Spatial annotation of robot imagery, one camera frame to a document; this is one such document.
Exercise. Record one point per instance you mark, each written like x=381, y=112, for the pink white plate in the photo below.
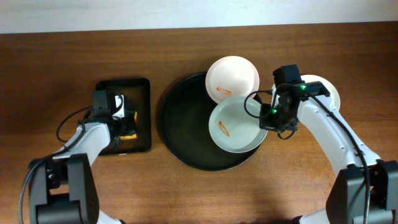
x=231, y=76

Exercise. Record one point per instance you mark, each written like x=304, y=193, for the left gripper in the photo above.
x=129, y=125

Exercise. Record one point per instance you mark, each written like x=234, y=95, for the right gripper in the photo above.
x=270, y=121

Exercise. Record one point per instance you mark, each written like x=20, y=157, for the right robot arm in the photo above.
x=365, y=189

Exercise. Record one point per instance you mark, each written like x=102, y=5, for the black rectangular tray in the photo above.
x=136, y=93

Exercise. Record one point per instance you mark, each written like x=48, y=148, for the orange green sponge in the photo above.
x=129, y=126

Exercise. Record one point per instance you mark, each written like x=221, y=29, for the black round tray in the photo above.
x=182, y=122

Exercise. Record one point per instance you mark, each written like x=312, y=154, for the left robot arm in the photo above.
x=61, y=186

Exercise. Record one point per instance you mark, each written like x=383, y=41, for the pale green plate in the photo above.
x=234, y=128

